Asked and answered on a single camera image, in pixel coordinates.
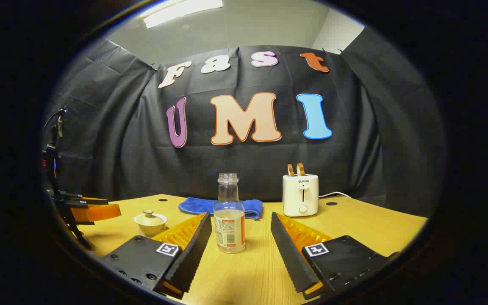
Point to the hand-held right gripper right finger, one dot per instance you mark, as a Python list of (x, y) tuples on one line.
[(292, 254)]

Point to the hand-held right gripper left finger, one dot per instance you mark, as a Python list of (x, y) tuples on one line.
[(191, 254)]

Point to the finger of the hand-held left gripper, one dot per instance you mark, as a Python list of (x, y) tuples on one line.
[(100, 212), (95, 198)]

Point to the clear water bottle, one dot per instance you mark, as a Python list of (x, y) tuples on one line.
[(229, 228)]

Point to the blue towel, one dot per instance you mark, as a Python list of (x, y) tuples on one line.
[(197, 205)]

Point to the white toaster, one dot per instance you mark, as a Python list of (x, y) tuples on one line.
[(300, 199)]

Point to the black backdrop cloth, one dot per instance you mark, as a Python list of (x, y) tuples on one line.
[(121, 148)]

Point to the toast slice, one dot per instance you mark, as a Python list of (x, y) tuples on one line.
[(290, 170), (300, 169)]

